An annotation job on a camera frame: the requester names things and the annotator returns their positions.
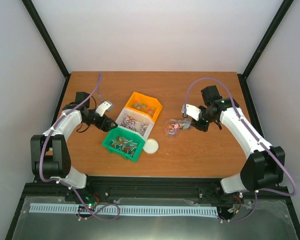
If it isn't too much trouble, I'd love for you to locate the metal scoop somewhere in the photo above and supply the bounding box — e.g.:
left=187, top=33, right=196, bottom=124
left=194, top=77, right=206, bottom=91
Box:
left=177, top=118, right=192, bottom=130

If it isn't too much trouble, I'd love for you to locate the green candy bin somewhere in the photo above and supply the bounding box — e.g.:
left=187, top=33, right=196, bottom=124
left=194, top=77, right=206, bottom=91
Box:
left=102, top=127, right=146, bottom=162

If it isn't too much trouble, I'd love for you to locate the white candy bin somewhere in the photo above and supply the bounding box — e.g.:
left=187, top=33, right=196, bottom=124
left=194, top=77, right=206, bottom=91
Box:
left=115, top=107, right=155, bottom=141

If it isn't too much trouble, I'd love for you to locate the orange candy bin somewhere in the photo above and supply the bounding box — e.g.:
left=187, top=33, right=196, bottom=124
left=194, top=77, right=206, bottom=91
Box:
left=125, top=92, right=163, bottom=122

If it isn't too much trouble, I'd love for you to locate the white jar lid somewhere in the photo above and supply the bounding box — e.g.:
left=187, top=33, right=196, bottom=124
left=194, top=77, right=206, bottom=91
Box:
left=143, top=138, right=159, bottom=154

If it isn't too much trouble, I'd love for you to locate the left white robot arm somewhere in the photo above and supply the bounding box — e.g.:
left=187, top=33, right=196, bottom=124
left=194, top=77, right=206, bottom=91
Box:
left=30, top=92, right=118, bottom=202

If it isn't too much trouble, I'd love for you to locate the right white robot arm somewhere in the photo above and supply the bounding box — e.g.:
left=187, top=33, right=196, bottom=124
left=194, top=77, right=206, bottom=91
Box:
left=184, top=85, right=285, bottom=194

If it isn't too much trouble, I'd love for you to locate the metal front plate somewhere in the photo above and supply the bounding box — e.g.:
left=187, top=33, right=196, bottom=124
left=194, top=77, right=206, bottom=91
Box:
left=7, top=197, right=300, bottom=240

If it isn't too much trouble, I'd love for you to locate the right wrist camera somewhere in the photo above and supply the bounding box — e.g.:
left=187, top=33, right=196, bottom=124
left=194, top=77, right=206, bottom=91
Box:
left=181, top=104, right=202, bottom=121

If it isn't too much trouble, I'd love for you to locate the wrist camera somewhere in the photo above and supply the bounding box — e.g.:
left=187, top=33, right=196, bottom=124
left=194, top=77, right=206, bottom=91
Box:
left=181, top=104, right=202, bottom=121
left=95, top=100, right=113, bottom=117

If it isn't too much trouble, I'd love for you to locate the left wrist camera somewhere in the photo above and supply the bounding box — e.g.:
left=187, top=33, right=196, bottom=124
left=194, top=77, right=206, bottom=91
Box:
left=95, top=100, right=113, bottom=117

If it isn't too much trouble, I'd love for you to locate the black aluminium rail base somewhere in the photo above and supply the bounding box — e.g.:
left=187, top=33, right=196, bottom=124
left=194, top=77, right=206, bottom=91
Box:
left=22, top=174, right=290, bottom=208

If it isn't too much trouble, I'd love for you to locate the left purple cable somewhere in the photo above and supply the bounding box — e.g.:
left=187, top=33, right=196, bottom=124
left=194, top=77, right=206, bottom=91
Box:
left=38, top=71, right=121, bottom=222

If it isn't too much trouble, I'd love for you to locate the purple cable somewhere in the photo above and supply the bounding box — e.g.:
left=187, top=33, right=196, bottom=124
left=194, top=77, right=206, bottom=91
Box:
left=184, top=76, right=298, bottom=223
left=38, top=71, right=121, bottom=222

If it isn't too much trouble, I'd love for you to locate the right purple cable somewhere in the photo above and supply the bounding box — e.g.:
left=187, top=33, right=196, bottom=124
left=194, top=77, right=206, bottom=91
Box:
left=184, top=76, right=298, bottom=223

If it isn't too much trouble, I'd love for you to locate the light blue cable duct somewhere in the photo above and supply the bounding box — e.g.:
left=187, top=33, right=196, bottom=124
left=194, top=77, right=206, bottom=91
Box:
left=28, top=203, right=218, bottom=218

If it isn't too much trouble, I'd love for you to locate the left black frame post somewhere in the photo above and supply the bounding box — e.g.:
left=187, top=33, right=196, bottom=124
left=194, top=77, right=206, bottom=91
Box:
left=21, top=0, right=69, bottom=73

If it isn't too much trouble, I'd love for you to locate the black frame post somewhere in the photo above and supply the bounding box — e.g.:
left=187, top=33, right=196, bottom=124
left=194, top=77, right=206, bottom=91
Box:
left=21, top=0, right=69, bottom=73
left=241, top=0, right=295, bottom=77

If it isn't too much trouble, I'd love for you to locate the right black frame post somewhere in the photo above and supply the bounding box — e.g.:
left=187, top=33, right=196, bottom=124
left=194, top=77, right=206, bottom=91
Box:
left=241, top=0, right=295, bottom=77

